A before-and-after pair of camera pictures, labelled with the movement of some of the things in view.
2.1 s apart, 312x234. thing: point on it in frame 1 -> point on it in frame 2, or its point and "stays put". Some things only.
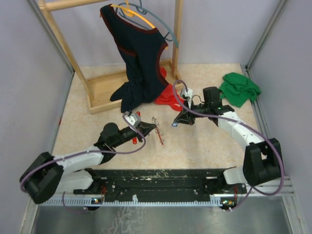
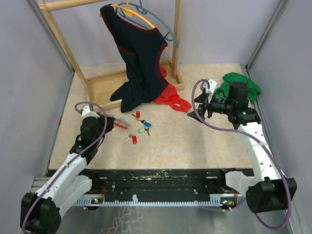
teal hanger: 143,10 stays put
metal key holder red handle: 158,130 -> 120,122
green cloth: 238,90 stays put
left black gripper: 145,128 -> 109,124
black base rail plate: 161,183 stays put
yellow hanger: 132,12 stays put
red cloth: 168,97 stays put
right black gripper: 188,118 -> 204,98
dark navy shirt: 143,48 stays put
